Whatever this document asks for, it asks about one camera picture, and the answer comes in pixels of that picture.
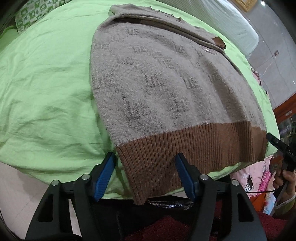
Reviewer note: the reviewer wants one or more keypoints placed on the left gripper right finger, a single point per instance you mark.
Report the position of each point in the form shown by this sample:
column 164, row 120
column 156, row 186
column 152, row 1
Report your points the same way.
column 223, row 208

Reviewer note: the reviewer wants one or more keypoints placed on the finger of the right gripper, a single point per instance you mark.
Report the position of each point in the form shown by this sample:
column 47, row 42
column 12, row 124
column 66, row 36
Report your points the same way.
column 281, row 146

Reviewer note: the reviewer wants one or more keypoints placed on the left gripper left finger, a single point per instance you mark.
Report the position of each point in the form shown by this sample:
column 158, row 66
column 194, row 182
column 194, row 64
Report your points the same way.
column 67, row 210

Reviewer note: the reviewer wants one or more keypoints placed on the beige knit sweater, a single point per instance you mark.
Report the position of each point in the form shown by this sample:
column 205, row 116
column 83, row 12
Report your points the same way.
column 163, row 87

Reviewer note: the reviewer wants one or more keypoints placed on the red sleeve right forearm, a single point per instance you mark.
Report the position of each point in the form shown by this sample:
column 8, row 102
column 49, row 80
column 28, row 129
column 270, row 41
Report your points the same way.
column 280, row 225

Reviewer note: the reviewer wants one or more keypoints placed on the right hand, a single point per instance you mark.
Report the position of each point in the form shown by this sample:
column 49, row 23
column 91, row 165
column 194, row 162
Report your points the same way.
column 279, row 178

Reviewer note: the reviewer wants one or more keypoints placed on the pink floral blanket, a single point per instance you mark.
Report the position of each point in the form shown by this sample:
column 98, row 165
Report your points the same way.
column 257, row 179

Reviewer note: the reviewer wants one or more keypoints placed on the green bed sheet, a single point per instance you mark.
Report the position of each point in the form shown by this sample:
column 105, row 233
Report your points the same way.
column 50, row 124

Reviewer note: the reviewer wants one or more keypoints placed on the striped grey headboard cushion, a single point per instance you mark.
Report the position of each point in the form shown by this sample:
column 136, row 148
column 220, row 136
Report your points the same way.
column 223, row 17

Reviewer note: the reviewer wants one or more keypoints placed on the gold framed flower painting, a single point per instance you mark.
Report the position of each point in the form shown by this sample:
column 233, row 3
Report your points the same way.
column 245, row 5

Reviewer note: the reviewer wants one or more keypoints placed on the green white patterned pillow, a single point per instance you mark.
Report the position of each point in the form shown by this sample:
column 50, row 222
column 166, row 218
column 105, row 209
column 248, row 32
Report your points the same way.
column 34, row 10

